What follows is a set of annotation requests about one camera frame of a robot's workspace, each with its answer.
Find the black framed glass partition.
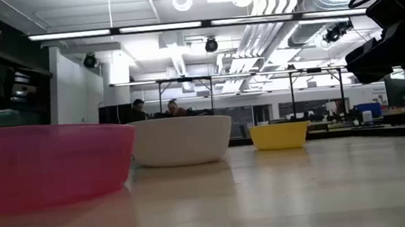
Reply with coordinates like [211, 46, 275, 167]
[0, 42, 58, 130]

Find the white bowl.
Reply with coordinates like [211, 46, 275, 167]
[128, 111, 237, 171]

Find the white cylinder container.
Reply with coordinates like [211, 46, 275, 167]
[361, 110, 374, 125]

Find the yellow plastic bowl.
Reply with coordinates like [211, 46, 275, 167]
[248, 119, 313, 154]

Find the black computer monitor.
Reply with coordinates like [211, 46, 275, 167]
[97, 103, 134, 126]
[384, 76, 405, 109]

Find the translucent pink plastic bowl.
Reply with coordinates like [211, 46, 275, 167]
[0, 114, 143, 217]

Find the person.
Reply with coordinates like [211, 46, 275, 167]
[130, 97, 151, 122]
[165, 98, 188, 118]

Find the black ceiling spotlight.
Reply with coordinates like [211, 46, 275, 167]
[82, 51, 99, 70]
[321, 19, 356, 45]
[203, 36, 220, 54]

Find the blue storage bin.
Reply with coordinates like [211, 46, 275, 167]
[353, 102, 383, 120]

